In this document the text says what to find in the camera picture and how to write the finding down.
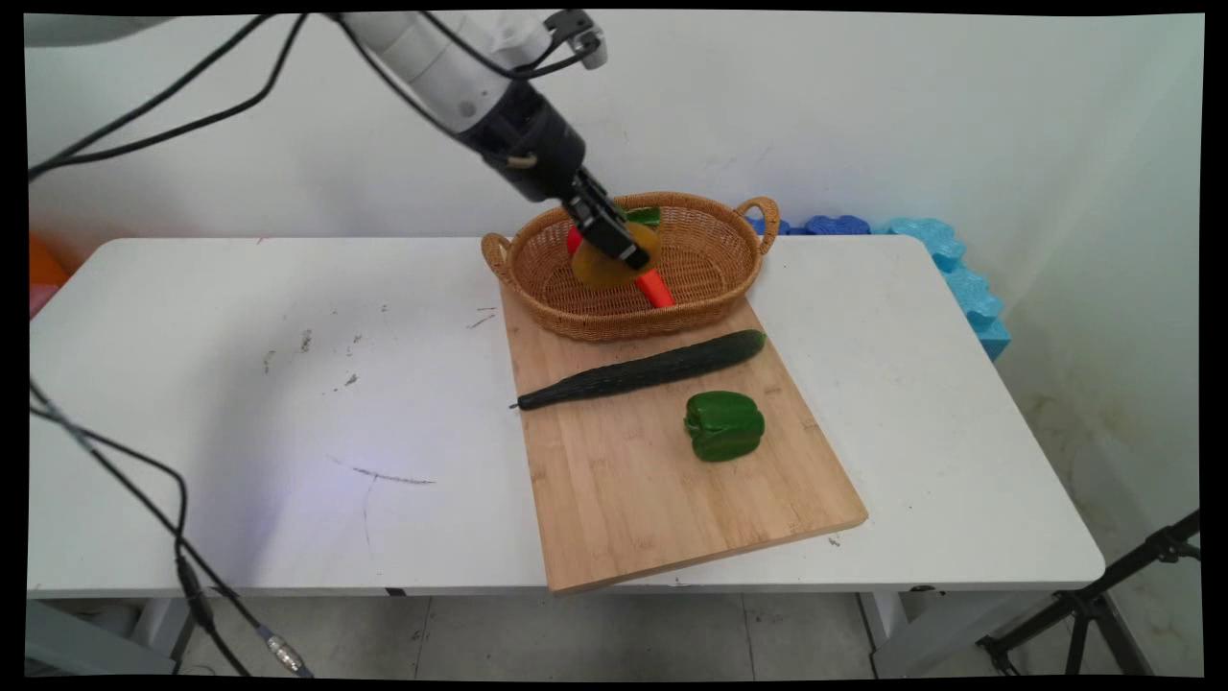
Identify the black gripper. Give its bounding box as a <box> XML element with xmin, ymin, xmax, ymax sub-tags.
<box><xmin>459</xmin><ymin>80</ymin><xmax>654</xmax><ymax>271</ymax></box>

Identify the brown yellow potato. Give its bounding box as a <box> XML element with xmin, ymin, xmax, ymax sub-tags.
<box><xmin>572</xmin><ymin>221</ymin><xmax>664</xmax><ymax>292</ymax></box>

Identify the green bell pepper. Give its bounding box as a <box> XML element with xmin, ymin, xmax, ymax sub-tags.
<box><xmin>683</xmin><ymin>390</ymin><xmax>767</xmax><ymax>464</ymax></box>

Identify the long dark green cucumber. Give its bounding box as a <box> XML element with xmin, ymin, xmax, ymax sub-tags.
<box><xmin>508</xmin><ymin>329</ymin><xmax>767</xmax><ymax>413</ymax></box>

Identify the dark blue foam mat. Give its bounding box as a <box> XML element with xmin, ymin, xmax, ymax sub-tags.
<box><xmin>746</xmin><ymin>213</ymin><xmax>872</xmax><ymax>238</ymax></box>

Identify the bamboo cutting board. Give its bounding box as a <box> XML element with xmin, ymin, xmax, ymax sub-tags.
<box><xmin>501</xmin><ymin>288</ymin><xmax>870</xmax><ymax>596</ymax></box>

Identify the light blue foam mat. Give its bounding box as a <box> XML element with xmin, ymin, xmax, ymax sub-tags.
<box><xmin>869</xmin><ymin>217</ymin><xmax>1012</xmax><ymax>362</ymax></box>

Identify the grey table leg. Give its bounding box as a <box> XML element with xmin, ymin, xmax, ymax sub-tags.
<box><xmin>24</xmin><ymin>597</ymin><xmax>207</xmax><ymax>678</ymax></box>
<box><xmin>857</xmin><ymin>587</ymin><xmax>972</xmax><ymax>679</ymax></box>

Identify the orange object behind table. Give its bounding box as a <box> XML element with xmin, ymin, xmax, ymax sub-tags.
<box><xmin>29</xmin><ymin>234</ymin><xmax>74</xmax><ymax>289</ymax></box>

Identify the black tripod stand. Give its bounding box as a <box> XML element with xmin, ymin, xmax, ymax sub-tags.
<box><xmin>976</xmin><ymin>509</ymin><xmax>1202</xmax><ymax>678</ymax></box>

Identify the woven wicker basket with handles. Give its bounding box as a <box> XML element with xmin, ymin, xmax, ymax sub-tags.
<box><xmin>481</xmin><ymin>191</ymin><xmax>780</xmax><ymax>344</ymax></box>

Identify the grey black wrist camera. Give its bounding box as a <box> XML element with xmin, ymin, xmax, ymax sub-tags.
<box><xmin>542</xmin><ymin>10</ymin><xmax>609</xmax><ymax>71</ymax></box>

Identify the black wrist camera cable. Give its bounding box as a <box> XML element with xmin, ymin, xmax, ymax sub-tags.
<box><xmin>326</xmin><ymin>12</ymin><xmax>598</xmax><ymax>135</ymax></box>

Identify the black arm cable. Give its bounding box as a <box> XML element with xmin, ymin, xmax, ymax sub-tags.
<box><xmin>29</xmin><ymin>13</ymin><xmax>313</xmax><ymax>183</ymax></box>
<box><xmin>29</xmin><ymin>13</ymin><xmax>281</xmax><ymax>179</ymax></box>

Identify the black cable with inline plug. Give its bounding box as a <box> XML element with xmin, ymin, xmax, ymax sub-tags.
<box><xmin>29</xmin><ymin>382</ymin><xmax>252</xmax><ymax>677</ymax></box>

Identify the black cable with metal connector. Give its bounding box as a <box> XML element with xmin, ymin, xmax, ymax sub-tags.
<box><xmin>29</xmin><ymin>403</ymin><xmax>316</xmax><ymax>679</ymax></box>

